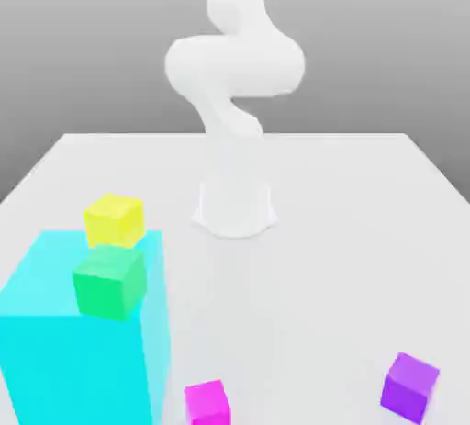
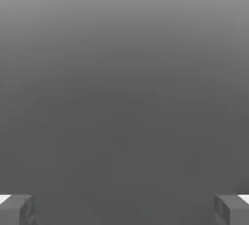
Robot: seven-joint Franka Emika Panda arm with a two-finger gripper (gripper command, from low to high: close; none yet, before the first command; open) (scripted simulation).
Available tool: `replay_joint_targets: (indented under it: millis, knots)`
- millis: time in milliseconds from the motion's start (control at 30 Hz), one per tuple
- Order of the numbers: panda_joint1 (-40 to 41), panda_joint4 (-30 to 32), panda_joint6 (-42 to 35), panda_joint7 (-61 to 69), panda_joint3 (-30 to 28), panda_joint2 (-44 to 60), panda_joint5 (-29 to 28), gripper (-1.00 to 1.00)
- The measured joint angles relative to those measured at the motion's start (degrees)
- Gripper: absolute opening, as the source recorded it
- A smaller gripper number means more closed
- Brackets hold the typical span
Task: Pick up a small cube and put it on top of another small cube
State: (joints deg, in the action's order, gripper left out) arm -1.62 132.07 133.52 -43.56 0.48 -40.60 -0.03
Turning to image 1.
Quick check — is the small yellow cube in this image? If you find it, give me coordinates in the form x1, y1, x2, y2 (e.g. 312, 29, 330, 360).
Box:
83, 192, 147, 250

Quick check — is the small purple cube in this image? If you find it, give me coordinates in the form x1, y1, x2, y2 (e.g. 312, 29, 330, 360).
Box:
379, 351, 441, 425

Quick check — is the large cyan box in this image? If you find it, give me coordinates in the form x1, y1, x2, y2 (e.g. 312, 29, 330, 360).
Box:
0, 229, 173, 425

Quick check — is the small magenta cube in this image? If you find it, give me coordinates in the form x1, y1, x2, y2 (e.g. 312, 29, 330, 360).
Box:
184, 379, 232, 425

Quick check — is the small green cube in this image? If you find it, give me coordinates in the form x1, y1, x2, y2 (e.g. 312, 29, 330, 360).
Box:
72, 243, 149, 322

